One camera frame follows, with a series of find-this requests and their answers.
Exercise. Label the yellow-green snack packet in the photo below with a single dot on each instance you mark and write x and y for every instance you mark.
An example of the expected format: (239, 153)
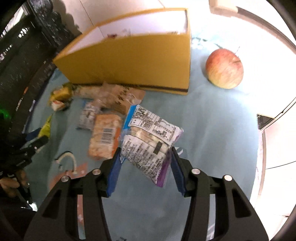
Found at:
(45, 128)

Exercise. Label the yellow cardboard box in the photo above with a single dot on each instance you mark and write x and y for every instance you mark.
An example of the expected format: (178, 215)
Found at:
(138, 60)

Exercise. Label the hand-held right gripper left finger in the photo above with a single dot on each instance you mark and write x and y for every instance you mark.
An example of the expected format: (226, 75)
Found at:
(113, 172)

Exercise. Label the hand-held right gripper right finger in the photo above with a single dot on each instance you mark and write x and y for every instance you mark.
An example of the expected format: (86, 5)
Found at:
(178, 172)

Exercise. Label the person's left hand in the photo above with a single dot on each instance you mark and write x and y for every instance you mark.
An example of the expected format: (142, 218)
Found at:
(9, 185)

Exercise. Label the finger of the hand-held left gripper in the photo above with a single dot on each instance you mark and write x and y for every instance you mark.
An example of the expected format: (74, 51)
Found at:
(38, 143)

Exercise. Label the light blue cloth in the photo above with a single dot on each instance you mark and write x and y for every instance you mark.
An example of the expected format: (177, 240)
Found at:
(208, 139)

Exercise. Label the yellow snack packet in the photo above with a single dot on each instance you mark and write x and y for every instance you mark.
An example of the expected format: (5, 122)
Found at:
(61, 95)

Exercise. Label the small silver snack packet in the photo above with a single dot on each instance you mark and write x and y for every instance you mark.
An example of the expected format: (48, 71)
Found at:
(87, 115)

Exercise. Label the orange snack packet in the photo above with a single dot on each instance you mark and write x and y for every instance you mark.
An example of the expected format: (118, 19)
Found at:
(105, 136)

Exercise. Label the brown printed snack packet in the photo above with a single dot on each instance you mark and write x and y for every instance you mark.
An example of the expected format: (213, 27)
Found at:
(120, 97)

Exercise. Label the purple-edged white snack packet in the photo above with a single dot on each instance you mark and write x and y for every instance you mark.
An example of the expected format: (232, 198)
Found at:
(148, 143)

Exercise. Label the red yellow apple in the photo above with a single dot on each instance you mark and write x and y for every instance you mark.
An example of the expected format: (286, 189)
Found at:
(224, 68)

